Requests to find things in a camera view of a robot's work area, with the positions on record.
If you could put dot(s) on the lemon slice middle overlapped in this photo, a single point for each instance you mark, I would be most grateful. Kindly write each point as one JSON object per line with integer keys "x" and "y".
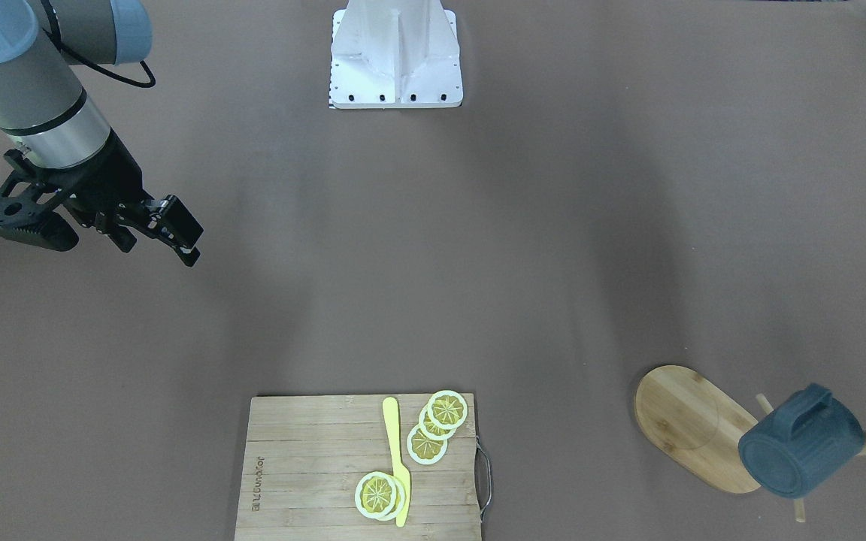
{"x": 431, "y": 430}

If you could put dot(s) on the lemon slice lower of trio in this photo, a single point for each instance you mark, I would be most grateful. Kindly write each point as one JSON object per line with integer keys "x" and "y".
{"x": 422, "y": 449}

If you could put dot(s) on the yellow plastic knife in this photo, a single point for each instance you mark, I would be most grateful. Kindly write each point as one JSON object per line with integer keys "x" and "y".
{"x": 391, "y": 418}

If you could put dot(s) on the lemon slice on knife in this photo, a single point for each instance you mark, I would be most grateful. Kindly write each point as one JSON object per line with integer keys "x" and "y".
{"x": 374, "y": 495}

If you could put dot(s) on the lemon slice top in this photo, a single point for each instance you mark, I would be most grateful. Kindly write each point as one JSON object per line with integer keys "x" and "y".
{"x": 447, "y": 409}

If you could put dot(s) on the blue mug yellow inside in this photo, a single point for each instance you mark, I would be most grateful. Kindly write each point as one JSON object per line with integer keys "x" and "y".
{"x": 795, "y": 448}

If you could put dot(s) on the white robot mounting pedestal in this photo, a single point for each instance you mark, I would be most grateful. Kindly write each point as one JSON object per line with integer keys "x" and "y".
{"x": 395, "y": 55}

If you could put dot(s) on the wooden cup storage rack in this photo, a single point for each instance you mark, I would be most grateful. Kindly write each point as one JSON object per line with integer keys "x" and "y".
{"x": 699, "y": 426}

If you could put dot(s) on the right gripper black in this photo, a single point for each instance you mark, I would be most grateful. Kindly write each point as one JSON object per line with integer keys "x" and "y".
{"x": 115, "y": 178}

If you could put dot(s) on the bamboo cutting board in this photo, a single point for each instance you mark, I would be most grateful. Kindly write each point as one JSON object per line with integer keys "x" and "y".
{"x": 304, "y": 456}

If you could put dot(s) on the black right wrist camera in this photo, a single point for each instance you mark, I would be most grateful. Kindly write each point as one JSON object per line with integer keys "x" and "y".
{"x": 28, "y": 201}

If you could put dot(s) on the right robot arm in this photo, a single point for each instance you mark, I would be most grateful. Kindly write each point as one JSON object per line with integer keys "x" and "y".
{"x": 65, "y": 153}

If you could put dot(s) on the lemon slice under knife slice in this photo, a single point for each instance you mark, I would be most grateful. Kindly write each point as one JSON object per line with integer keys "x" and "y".
{"x": 400, "y": 501}

